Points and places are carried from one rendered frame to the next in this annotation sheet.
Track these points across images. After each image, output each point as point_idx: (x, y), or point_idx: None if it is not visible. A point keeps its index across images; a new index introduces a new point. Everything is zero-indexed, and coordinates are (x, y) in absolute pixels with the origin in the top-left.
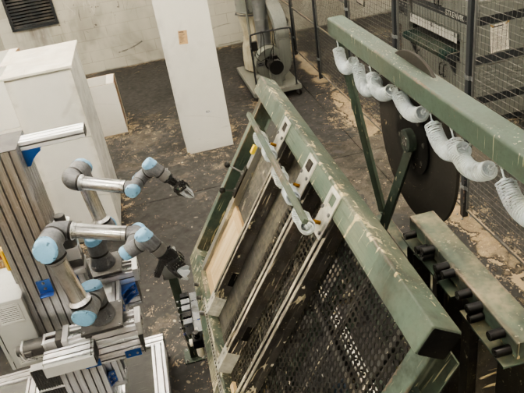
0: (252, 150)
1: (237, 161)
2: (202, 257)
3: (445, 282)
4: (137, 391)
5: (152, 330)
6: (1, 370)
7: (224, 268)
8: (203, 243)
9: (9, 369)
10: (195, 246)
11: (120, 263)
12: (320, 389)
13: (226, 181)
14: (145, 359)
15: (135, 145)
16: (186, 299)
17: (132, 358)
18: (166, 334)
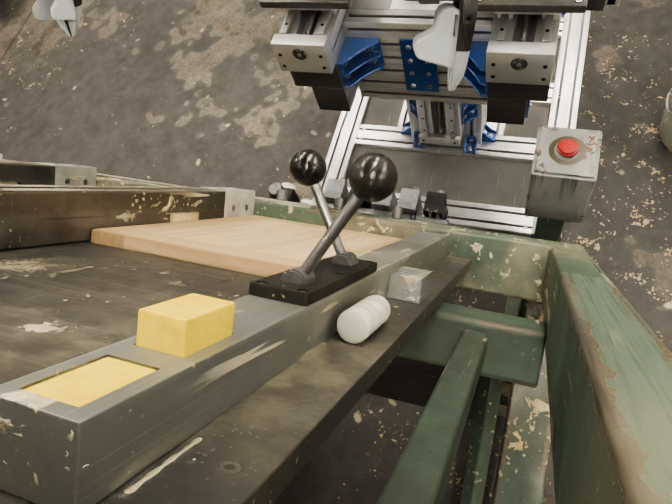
0: (171, 300)
1: (574, 347)
2: (496, 251)
3: None
4: (428, 171)
5: (658, 254)
6: (669, 6)
7: (175, 190)
8: (549, 265)
9: (664, 17)
10: (580, 249)
11: (506, 2)
12: (297, 499)
13: (568, 295)
14: (505, 196)
15: None
16: (413, 204)
17: (521, 175)
18: (625, 277)
